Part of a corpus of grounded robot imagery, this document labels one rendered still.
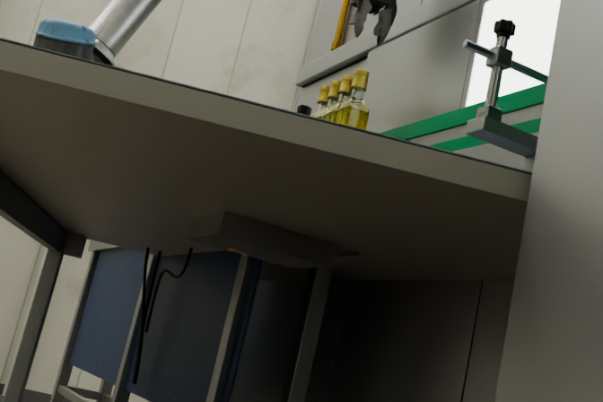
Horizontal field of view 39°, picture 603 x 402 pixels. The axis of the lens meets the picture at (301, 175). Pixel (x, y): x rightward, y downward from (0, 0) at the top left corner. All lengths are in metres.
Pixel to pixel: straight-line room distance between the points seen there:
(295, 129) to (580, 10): 0.34
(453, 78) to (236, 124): 0.97
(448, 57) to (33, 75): 1.13
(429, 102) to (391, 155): 0.95
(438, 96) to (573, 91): 0.93
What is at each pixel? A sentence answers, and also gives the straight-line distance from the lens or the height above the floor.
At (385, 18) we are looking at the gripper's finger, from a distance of 2.00.
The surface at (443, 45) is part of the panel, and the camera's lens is 1.92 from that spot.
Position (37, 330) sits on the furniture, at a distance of 2.43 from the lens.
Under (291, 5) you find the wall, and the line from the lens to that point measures 5.32.
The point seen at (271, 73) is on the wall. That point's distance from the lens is 5.15.
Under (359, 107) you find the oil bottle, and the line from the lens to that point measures 1.88.
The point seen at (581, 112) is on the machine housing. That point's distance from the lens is 0.92.
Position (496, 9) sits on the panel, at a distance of 1.80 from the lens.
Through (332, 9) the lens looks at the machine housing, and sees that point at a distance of 2.66.
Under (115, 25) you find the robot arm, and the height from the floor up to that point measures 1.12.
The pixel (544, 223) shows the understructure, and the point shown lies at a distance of 0.91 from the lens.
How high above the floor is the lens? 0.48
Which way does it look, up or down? 13 degrees up
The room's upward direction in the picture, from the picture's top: 13 degrees clockwise
